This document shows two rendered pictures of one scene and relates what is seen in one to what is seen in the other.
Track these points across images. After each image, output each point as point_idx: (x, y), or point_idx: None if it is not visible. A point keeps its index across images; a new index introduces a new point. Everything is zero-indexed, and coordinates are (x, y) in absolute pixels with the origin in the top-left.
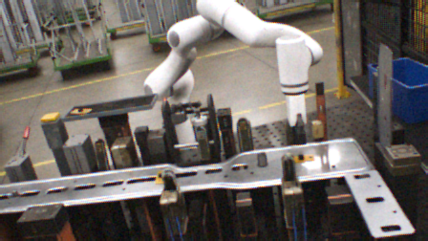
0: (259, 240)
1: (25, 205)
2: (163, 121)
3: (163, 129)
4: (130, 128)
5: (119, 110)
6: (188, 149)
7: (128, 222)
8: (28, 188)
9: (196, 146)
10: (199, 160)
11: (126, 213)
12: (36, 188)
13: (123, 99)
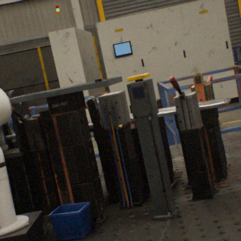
0: None
1: (166, 107)
2: (26, 102)
3: (27, 119)
4: (55, 128)
5: (56, 89)
6: (12, 152)
7: (108, 208)
8: (171, 110)
9: (7, 145)
10: (14, 148)
11: (109, 213)
12: (162, 111)
13: (44, 94)
